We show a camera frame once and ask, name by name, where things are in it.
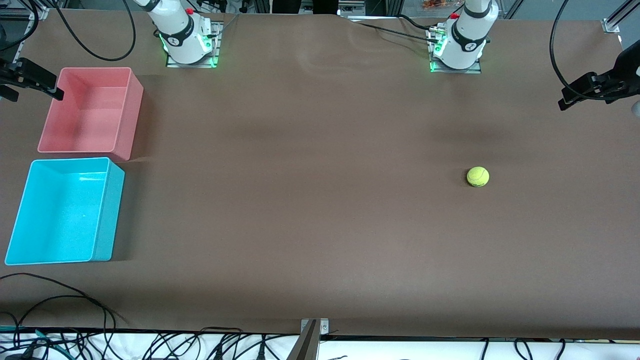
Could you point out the aluminium frame profile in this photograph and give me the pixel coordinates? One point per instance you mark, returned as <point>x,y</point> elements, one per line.
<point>42,12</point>
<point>617,22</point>

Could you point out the yellow tennis ball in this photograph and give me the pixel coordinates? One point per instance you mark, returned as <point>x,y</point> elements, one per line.
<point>478,177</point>

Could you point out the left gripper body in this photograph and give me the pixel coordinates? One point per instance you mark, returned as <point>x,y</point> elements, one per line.
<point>623,71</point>

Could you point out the grey camera mount bar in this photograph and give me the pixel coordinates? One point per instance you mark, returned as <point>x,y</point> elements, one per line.
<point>305,347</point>

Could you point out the blue plastic bin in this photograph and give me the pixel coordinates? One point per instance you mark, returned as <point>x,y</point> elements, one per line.
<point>60,215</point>

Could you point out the silver metal bracket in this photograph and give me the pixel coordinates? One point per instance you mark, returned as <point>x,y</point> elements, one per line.
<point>324,326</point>

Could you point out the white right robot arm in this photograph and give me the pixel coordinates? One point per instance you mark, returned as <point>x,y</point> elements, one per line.
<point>180,35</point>

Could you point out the pink plastic bin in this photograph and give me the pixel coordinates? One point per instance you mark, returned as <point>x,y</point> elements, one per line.
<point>85,115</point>

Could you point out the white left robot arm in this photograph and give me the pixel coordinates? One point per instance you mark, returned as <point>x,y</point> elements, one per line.
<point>462,42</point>

